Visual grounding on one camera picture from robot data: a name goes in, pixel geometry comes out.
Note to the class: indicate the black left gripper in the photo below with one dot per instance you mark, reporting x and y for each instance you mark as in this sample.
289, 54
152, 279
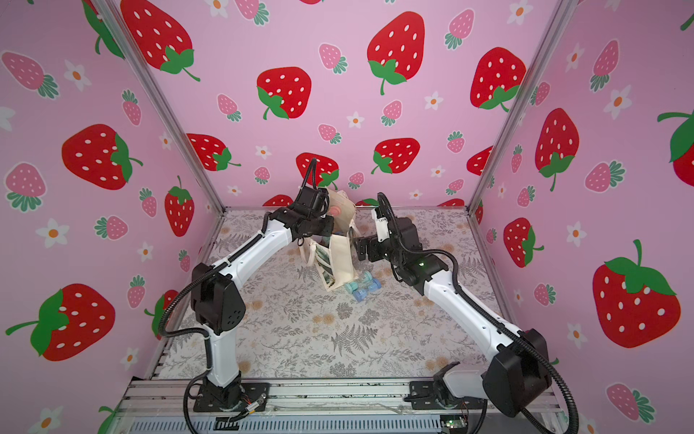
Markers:
329, 223

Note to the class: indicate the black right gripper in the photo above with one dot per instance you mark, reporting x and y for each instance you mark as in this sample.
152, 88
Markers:
366, 248

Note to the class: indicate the canvas tote bag floral print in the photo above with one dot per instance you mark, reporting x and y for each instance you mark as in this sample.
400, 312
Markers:
332, 257

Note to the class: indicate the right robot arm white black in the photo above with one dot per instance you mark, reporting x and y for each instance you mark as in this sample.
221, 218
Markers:
514, 378

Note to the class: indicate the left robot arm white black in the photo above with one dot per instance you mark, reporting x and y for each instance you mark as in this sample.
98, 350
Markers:
216, 299

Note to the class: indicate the teal hourglass number five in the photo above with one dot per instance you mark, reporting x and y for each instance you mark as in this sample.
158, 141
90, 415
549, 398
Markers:
361, 282

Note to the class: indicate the left aluminium corner post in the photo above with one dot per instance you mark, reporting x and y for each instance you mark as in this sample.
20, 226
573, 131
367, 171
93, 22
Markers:
117, 26

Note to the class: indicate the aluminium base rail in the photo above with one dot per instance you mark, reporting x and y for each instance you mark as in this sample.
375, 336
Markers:
352, 405

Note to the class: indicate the aluminium corner frame post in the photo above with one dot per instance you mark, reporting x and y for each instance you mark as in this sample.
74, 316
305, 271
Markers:
548, 44

